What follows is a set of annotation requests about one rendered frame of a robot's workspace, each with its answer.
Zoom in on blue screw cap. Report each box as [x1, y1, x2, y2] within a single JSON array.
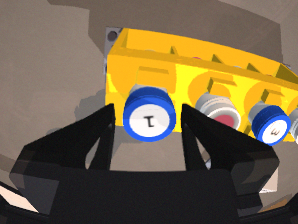
[[122, 87, 177, 142], [251, 105, 291, 146]]

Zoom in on white key housing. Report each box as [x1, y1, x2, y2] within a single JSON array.
[[205, 159, 278, 193]]

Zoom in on small open brown cardboard box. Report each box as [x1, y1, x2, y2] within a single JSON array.
[[261, 199, 287, 212]]

